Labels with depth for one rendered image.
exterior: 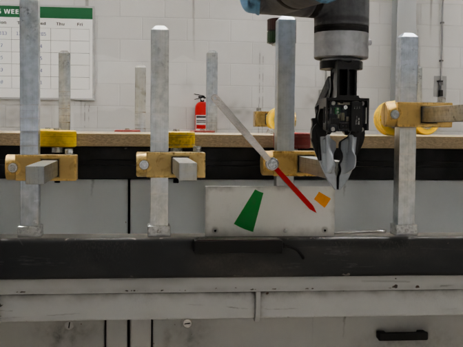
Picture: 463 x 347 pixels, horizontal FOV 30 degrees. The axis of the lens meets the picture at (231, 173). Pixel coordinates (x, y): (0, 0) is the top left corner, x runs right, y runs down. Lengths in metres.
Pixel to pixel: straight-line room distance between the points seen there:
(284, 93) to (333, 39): 0.34
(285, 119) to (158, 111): 0.25
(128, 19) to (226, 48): 1.03
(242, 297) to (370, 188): 0.42
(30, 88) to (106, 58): 7.16
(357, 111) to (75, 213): 0.77
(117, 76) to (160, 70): 7.15
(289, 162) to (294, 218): 0.11
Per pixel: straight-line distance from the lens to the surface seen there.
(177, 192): 1.92
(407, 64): 1.79
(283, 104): 1.72
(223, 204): 1.70
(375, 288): 1.81
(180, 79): 8.87
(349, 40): 1.41
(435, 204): 2.04
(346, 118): 1.41
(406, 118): 1.77
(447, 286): 1.86
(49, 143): 1.82
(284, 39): 1.73
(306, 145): 1.85
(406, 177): 1.78
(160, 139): 1.70
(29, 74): 1.71
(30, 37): 1.72
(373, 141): 1.96
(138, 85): 2.79
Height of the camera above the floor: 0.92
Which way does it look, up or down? 3 degrees down
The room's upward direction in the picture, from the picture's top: 1 degrees clockwise
